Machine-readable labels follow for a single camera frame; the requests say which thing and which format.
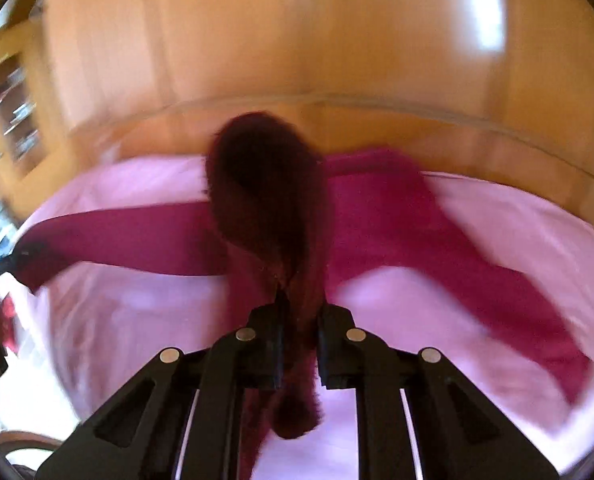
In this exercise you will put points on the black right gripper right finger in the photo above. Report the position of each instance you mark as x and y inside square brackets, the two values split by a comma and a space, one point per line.
[418, 416]

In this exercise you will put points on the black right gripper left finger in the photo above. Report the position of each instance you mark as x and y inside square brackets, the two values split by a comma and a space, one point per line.
[180, 415]

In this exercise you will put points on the dark red long-sleeve shirt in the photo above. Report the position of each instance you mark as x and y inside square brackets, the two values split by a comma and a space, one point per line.
[279, 217]

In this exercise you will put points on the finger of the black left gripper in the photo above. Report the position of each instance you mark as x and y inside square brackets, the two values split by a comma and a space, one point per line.
[2, 264]

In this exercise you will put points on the wooden panelled headboard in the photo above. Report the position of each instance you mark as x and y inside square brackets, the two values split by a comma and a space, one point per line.
[497, 89]

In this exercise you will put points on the pink quilted bedspread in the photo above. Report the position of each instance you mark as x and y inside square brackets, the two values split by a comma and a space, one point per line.
[87, 331]

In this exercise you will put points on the wooden shelf cabinet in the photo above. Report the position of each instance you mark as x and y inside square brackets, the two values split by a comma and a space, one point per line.
[36, 158]

